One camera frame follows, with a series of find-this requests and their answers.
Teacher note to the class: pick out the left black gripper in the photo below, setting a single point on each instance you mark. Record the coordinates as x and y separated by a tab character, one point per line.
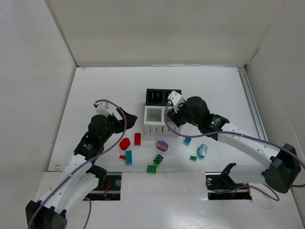
119	120

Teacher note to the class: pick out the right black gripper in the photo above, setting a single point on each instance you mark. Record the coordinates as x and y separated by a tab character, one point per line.
175	116

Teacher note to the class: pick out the purple rounded lego brick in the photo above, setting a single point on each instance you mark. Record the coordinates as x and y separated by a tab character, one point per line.
162	145

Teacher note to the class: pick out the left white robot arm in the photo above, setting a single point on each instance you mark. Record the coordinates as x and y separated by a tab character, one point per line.
80	176

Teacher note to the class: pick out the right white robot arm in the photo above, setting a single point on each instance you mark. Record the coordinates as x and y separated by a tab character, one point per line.
280	165

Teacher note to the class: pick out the red rectangular lego brick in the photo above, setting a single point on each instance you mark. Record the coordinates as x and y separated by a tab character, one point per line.
137	139

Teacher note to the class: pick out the white two-compartment container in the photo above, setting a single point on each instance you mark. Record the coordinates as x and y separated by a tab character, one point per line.
154	122

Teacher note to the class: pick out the red heart-shaped lego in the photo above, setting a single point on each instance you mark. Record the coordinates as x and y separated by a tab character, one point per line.
124	144

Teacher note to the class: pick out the small teal lego brick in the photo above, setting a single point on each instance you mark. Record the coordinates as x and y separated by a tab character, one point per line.
187	140

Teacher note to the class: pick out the black two-compartment container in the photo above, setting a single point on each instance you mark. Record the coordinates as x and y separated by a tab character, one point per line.
158	97

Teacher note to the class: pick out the teal long lego brick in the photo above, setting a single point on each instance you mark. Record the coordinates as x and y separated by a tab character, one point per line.
128	157

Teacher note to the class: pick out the blue oval printed lego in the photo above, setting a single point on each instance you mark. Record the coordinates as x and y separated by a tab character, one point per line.
202	150

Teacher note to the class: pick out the small green flat lego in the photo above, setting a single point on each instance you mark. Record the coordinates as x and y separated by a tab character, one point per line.
193	158

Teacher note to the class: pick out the dark green lego brick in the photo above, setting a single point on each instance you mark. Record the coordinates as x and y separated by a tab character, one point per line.
158	159

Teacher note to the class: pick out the light green lego brick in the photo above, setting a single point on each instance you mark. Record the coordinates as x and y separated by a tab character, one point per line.
151	169

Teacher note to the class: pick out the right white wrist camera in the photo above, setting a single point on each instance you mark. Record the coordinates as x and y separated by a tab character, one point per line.
176	100

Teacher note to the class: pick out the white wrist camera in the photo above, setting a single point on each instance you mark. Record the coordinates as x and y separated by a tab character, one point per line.
102	108
176	100

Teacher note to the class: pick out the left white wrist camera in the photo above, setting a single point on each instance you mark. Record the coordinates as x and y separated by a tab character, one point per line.
102	108

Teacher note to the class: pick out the aluminium rail on right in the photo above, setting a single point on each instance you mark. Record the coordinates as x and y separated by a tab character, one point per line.
252	104

